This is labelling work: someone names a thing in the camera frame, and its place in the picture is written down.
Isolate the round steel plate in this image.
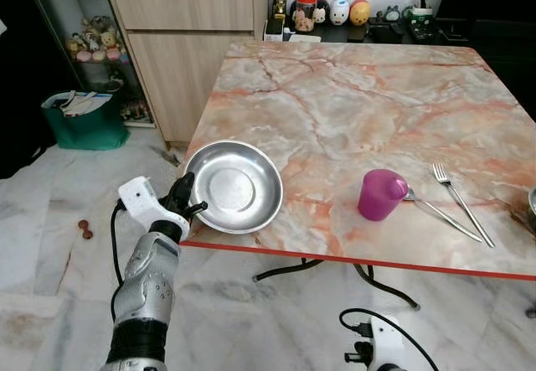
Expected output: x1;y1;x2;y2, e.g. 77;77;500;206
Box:
183;141;285;235

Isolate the green bag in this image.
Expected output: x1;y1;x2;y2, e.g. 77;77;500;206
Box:
41;90;131;152

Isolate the light wooden cabinet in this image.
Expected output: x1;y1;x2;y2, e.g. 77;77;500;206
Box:
100;0;275;147

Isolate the glass shelf with plush toys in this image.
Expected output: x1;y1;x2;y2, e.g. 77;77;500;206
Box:
23;0;157;129

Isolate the pink plastic cup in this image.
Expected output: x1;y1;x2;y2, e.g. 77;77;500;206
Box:
357;168;410;223

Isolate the marble pattern table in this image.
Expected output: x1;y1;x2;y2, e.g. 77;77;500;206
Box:
179;39;536;312

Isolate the jar with red lid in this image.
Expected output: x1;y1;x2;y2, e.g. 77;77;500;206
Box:
294;0;320;33

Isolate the steel fork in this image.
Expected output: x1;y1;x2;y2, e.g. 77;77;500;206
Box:
431;162;497;249

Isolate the white egg figure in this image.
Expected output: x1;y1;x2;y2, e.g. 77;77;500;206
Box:
330;0;351;27

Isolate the steel spoon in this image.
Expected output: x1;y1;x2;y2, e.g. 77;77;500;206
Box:
403;188;485;244

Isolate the yellow orange egg figure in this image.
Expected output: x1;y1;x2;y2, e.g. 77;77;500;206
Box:
349;0;372;28

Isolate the green pen holder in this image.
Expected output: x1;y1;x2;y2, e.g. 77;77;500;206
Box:
407;0;435;42

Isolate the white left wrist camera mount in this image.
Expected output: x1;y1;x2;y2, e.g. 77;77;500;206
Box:
117;176;190;240

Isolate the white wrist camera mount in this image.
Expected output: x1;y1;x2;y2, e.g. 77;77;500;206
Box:
117;176;190;240
344;316;413;371

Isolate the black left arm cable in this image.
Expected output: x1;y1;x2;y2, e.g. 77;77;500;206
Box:
109;202;128;323

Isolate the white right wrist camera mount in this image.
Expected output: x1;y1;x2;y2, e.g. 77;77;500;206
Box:
344;316;413;371

